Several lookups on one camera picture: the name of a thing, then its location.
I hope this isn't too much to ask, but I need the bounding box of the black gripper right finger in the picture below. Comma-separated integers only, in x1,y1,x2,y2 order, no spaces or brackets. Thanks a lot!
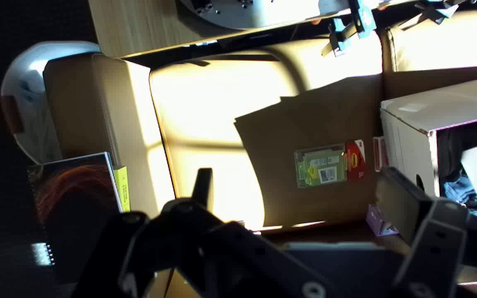
375,164,472,298

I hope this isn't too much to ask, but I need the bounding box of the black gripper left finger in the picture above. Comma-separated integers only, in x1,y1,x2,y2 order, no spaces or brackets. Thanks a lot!
72,167,328,298

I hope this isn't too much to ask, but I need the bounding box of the open white cardboard box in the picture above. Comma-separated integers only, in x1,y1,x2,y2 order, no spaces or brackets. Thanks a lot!
380,73,477,222

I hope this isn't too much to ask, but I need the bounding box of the large brown cardboard box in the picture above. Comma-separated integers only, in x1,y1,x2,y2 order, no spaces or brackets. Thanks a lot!
43,10,477,233

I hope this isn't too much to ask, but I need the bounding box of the small purple card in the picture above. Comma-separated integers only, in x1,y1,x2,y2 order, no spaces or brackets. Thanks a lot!
365,203,401,238

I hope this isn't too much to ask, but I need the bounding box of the dark book with yellow edge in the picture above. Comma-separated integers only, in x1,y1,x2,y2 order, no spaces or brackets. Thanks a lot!
27,150,133,273

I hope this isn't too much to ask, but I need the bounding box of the green shipping label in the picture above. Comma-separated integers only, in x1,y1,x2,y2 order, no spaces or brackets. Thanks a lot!
293,144,348,190

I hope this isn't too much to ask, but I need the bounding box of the white rounded plastic object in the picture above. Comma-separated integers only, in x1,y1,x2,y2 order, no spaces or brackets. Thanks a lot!
0,39,103,165

